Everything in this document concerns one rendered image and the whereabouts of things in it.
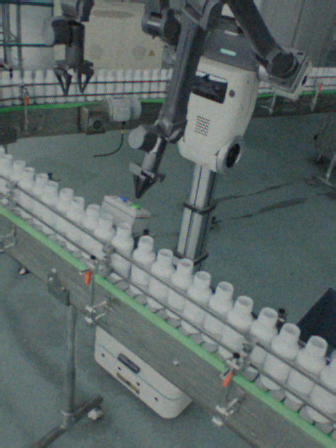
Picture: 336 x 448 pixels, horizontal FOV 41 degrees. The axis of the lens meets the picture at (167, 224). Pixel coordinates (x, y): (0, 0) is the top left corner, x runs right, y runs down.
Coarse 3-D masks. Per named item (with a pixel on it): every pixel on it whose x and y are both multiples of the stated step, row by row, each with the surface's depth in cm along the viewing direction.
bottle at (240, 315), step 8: (240, 296) 104; (240, 304) 102; (248, 304) 104; (232, 312) 104; (240, 312) 102; (248, 312) 102; (232, 320) 103; (240, 320) 103; (248, 320) 103; (224, 328) 107; (240, 328) 103; (248, 328) 104; (224, 336) 107; (232, 336) 105; (240, 336) 104; (232, 344) 106; (240, 344) 106; (224, 352) 108; (240, 352) 108
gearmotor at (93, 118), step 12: (84, 108) 250; (96, 108) 251; (108, 108) 253; (120, 108) 252; (132, 108) 260; (84, 120) 254; (96, 120) 252; (108, 120) 258; (120, 120) 256; (84, 132) 264; (96, 132) 257; (120, 144) 270
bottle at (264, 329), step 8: (264, 312) 102; (272, 312) 102; (256, 320) 103; (264, 320) 100; (272, 320) 99; (256, 328) 101; (264, 328) 100; (272, 328) 101; (256, 336) 101; (264, 336) 100; (272, 336) 101; (256, 352) 103; (264, 352) 103; (256, 360) 104; (264, 360) 104; (248, 368) 106
